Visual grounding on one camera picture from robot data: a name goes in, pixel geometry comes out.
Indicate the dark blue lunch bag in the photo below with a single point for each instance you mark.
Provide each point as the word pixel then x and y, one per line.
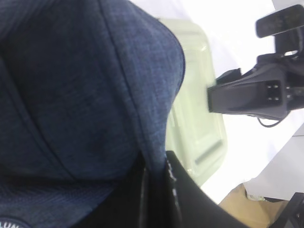
pixel 86 88

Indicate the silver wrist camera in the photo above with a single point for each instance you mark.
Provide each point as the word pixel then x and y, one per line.
pixel 280 21

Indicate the green lidded glass container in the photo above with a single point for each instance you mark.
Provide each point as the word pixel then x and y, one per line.
pixel 196 136

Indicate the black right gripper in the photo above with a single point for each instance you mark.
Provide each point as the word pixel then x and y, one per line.
pixel 274 91

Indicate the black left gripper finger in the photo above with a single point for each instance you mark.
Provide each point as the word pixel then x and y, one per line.
pixel 197 209

